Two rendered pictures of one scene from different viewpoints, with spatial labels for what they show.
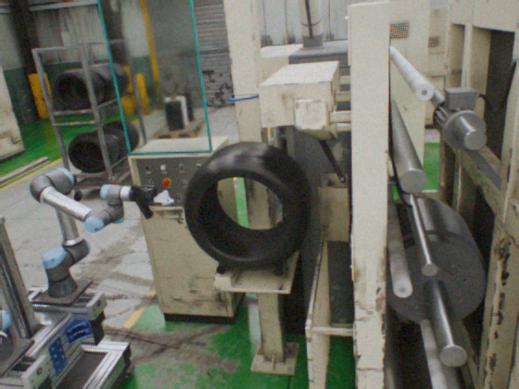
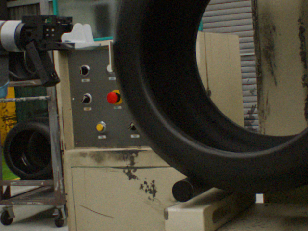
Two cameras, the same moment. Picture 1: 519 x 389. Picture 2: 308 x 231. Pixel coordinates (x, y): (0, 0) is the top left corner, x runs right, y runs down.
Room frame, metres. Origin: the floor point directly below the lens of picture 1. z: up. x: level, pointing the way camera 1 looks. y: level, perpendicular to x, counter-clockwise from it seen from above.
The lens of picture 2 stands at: (0.55, -0.02, 1.13)
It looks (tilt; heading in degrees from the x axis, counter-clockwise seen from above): 3 degrees down; 12
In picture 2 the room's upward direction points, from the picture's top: 4 degrees counter-clockwise
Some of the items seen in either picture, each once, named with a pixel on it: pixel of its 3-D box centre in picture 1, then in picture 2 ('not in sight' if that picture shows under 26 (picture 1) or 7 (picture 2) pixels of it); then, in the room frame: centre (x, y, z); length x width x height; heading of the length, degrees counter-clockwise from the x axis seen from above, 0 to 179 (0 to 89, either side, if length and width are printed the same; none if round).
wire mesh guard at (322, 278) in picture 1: (322, 326); not in sight; (1.66, -0.23, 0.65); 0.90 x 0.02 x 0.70; 166
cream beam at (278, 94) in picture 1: (304, 90); not in sight; (1.76, -0.22, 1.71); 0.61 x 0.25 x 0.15; 166
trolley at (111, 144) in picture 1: (100, 118); (59, 103); (5.95, 2.00, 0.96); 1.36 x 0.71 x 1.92; 166
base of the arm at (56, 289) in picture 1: (61, 282); not in sight; (2.08, 1.11, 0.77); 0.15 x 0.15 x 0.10
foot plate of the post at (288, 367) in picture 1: (275, 355); not in sight; (2.21, -0.01, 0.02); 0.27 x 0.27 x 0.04; 76
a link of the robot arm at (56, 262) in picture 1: (56, 263); not in sight; (2.09, 1.10, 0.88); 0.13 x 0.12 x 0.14; 154
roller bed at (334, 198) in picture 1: (335, 207); not in sight; (2.08, -0.39, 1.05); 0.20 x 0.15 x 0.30; 166
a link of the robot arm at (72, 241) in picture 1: (66, 217); not in sight; (2.20, 1.04, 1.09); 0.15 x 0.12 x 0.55; 154
